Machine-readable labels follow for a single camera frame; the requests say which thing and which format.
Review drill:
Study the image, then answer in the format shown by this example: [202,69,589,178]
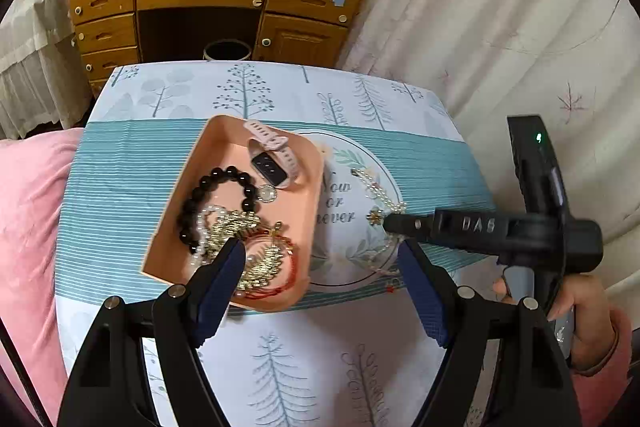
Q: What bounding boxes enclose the pink smart watch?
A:
[243,120,299,190]

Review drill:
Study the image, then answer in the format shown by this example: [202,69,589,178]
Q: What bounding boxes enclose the dark waste bin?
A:
[203,39,253,62]

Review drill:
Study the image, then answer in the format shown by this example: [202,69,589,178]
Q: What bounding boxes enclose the green flower earring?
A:
[366,207,385,227]

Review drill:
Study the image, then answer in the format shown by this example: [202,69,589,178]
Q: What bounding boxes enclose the small pearl bracelet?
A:
[188,204,227,278]

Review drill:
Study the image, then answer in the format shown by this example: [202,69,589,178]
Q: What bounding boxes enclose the white floral curtain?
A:
[342,0,639,317]

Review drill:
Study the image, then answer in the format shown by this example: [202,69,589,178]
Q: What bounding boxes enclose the black bead bracelet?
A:
[176,164,260,256]

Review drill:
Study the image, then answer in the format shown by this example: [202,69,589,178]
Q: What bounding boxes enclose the printed tablecloth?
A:
[55,62,492,426]

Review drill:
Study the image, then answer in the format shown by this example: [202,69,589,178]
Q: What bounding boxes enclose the pink blanket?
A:
[1,128,82,421]

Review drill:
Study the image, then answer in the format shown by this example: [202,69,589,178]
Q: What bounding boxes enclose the round pearl earring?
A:
[256,184,278,204]

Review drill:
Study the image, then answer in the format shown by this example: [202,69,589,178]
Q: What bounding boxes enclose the wooden desk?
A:
[68,0,363,93]

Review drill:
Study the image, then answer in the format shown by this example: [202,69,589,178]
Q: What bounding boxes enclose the person right hand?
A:
[491,273,618,373]

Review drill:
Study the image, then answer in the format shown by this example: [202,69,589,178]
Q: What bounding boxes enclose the long pearl necklace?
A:
[350,167,409,278]

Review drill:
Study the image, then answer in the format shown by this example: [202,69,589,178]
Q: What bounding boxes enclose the pink plastic tray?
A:
[140,114,327,313]

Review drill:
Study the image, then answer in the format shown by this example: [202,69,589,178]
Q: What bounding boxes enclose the gold leaf brooch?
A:
[193,205,297,300]

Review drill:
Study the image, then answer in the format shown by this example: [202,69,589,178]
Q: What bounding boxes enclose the white lace cover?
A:
[1,0,92,140]

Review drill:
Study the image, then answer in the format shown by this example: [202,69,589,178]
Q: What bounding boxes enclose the red string bracelet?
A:
[233,229,302,301]

